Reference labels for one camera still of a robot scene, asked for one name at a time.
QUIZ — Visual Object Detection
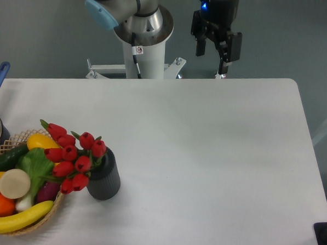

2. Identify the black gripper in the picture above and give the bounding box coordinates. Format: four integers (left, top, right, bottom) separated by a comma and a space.
191, 0, 243, 74

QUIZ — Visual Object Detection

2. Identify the red tulip bouquet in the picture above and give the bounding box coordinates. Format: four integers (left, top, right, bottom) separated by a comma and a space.
40, 119, 108, 194

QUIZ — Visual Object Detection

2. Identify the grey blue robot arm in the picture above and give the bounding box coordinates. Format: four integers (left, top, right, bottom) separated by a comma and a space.
85, 0, 243, 75

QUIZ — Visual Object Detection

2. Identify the dark grey ribbed vase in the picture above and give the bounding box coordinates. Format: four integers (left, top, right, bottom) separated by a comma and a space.
87, 147, 121, 201

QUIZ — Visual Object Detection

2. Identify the yellow squash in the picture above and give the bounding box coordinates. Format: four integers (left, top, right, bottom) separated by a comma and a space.
26, 133, 60, 150

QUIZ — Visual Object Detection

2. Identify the green bok choy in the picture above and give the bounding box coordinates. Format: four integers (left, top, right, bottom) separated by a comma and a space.
15, 148, 54, 212

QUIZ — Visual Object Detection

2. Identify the woven wicker basket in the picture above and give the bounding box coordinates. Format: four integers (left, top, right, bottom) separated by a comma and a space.
0, 129, 63, 236

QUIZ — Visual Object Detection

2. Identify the black device at table edge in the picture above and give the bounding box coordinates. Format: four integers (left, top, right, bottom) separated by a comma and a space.
313, 222, 327, 245

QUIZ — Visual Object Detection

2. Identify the purple sweet potato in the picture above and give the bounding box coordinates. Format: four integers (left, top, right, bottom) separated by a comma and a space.
36, 181, 60, 203

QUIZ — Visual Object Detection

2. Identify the green cucumber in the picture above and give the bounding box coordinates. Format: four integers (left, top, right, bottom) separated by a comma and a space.
0, 144, 29, 172

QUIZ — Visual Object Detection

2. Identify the beige round disc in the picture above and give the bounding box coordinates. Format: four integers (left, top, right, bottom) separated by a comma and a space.
0, 168, 31, 200

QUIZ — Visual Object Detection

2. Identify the yellow banana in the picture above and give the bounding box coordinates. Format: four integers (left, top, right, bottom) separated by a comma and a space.
0, 201, 54, 234

